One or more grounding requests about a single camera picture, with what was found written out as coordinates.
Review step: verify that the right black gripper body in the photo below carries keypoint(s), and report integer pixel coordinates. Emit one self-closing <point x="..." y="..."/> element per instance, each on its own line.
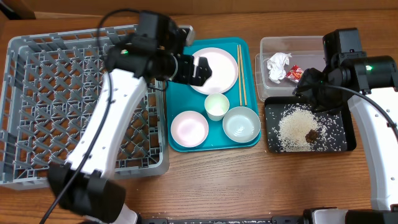
<point x="313" y="86"/>

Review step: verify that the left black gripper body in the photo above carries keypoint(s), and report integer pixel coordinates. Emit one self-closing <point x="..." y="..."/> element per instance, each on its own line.
<point x="185" y="73"/>

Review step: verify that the white rice pile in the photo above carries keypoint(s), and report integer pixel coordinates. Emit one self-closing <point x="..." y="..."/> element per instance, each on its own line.
<point x="295" y="130"/>

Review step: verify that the red snack wrapper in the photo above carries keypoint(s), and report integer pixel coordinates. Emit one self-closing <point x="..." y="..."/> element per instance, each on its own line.
<point x="295" y="74"/>

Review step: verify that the white paper cup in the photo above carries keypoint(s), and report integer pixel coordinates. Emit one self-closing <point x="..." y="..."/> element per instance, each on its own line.
<point x="216" y="106"/>

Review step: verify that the white napkin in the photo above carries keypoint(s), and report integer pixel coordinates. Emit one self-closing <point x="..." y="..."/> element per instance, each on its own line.
<point x="275" y="66"/>

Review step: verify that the grey bowl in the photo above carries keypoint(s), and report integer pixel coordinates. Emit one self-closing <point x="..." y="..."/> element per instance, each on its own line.
<point x="241" y="124"/>

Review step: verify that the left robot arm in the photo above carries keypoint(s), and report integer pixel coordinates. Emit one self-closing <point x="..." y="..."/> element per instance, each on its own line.
<point x="85" y="184"/>

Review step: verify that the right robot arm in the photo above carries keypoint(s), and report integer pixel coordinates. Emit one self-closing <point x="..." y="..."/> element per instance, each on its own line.
<point x="367" y="86"/>

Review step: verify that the black tray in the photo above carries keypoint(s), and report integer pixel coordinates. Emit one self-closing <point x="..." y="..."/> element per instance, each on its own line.
<point x="273" y="124"/>

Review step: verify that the large white plate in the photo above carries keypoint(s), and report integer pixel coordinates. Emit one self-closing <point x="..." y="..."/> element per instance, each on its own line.
<point x="224" y="70"/>

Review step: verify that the teal serving tray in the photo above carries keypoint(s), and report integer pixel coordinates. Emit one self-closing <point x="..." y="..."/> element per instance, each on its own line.
<point x="180" y="98"/>

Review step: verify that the small white plate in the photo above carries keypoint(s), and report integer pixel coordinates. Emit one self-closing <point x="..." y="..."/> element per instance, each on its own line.
<point x="189" y="129"/>

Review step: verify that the right wooden chopstick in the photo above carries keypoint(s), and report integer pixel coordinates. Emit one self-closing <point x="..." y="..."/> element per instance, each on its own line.
<point x="242" y="75"/>

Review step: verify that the clear plastic bin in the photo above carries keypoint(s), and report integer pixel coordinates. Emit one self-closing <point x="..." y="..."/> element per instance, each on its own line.
<point x="306" y="52"/>

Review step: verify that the grey plastic dish rack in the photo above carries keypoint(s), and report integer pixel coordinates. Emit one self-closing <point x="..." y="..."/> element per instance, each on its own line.
<point x="50" y="88"/>

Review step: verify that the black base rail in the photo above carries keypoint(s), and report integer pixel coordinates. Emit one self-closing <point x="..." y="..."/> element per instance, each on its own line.
<point x="269" y="220"/>

